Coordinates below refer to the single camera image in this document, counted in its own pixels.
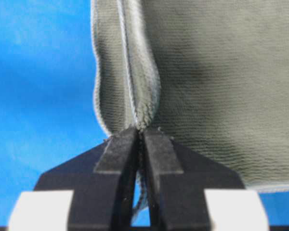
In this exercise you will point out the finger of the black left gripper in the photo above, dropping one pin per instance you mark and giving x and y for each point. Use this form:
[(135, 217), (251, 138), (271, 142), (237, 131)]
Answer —
[(190, 192), (91, 192)]

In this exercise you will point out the grey large towel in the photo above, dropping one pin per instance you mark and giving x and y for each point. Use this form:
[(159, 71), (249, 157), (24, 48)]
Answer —
[(213, 74)]

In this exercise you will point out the blue table cloth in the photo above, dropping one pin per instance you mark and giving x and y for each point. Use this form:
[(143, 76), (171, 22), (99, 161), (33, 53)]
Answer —
[(47, 80)]

